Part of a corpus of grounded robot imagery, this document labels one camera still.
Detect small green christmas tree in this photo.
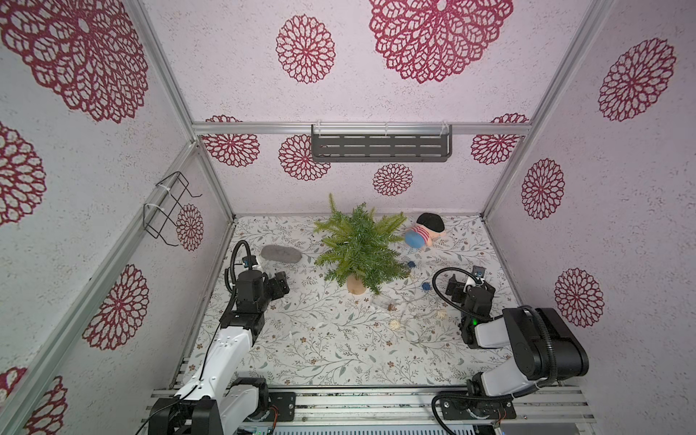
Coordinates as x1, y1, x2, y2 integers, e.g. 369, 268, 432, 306
315, 196, 410, 295

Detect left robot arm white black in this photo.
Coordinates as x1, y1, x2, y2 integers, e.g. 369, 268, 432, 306
141, 269, 289, 434

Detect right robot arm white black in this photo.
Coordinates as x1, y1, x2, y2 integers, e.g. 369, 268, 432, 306
444, 275, 589, 400

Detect grey oval stone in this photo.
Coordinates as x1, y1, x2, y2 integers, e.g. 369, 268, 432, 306
260, 245, 303, 264

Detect plush doll striped shirt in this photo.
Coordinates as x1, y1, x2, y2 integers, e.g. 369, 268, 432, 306
403, 212, 446, 249

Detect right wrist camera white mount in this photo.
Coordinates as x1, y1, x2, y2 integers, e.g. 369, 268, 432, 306
466, 266, 487, 288

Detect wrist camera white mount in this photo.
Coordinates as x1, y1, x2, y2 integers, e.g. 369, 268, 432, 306
466, 266, 487, 288
241, 255, 263, 273

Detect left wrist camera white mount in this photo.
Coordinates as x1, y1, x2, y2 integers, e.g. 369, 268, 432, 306
241, 255, 263, 273

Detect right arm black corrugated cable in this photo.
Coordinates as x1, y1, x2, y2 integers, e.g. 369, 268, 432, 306
430, 265, 560, 435

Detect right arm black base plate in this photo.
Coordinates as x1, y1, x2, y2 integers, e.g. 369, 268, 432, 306
436, 391, 518, 421

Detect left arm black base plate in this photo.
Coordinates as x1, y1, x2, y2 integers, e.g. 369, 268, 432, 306
244, 391, 297, 423

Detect black wire wall rack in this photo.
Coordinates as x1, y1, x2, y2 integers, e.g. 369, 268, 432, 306
141, 170, 201, 248

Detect dark grey slotted wall shelf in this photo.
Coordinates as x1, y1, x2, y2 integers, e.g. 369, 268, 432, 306
310, 124, 452, 163

